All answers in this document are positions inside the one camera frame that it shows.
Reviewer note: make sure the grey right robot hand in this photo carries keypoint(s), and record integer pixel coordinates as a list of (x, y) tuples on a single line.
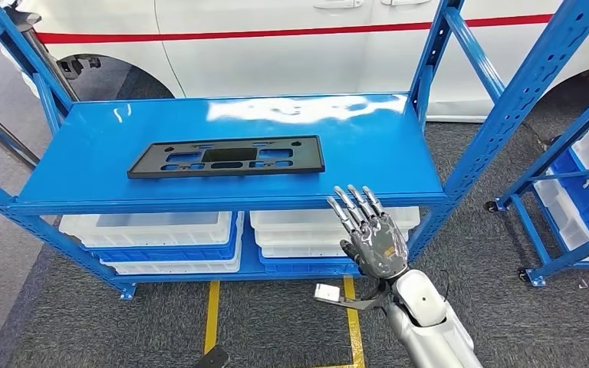
[(378, 249)]

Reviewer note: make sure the black plastic panel part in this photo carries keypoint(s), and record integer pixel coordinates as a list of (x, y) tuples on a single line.
[(142, 170)]

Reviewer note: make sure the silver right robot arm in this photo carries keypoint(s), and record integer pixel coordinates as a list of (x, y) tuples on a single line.
[(426, 330)]

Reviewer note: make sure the blue metal shelf rack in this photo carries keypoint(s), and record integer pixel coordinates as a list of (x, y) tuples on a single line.
[(223, 117)]

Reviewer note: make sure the blue wheeled metal rack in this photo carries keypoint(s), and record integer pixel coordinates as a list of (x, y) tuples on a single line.
[(531, 233)]

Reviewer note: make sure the orange floor tape outline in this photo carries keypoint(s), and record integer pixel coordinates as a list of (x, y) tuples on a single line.
[(212, 315)]

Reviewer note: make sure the small white floor clip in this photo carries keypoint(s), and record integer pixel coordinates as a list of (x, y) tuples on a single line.
[(583, 284)]

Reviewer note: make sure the blue plastic bin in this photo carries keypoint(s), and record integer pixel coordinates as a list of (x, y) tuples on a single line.
[(586, 198)]

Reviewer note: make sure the white car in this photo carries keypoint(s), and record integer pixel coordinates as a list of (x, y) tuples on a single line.
[(274, 61)]

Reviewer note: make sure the red barrier belt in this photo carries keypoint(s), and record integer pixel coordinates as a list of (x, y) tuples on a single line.
[(223, 34)]

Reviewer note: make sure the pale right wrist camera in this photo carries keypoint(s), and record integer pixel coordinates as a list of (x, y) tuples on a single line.
[(327, 292)]

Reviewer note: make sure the dark left wrist camera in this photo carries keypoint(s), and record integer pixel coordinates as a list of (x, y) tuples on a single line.
[(213, 358)]

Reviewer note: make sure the chrome stanchion post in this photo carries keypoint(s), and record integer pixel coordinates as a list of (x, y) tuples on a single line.
[(22, 16), (2, 132)]

